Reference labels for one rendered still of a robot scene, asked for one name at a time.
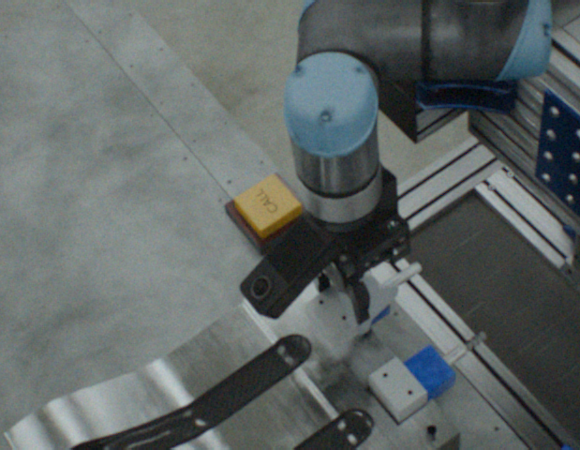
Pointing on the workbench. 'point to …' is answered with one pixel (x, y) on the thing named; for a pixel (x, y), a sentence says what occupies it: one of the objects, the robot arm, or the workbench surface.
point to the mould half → (156, 394)
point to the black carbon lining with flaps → (196, 417)
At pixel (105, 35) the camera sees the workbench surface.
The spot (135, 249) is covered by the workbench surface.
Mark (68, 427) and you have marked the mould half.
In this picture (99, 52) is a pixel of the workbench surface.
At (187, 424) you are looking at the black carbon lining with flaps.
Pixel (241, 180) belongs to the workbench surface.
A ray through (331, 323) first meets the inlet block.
